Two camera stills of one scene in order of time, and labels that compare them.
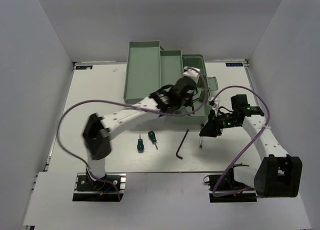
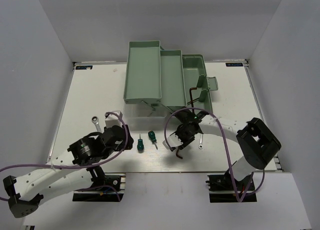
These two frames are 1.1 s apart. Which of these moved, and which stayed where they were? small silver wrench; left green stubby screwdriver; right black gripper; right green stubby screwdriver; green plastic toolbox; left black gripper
Moved: right black gripper; left black gripper
Stayed: right green stubby screwdriver; small silver wrench; left green stubby screwdriver; green plastic toolbox
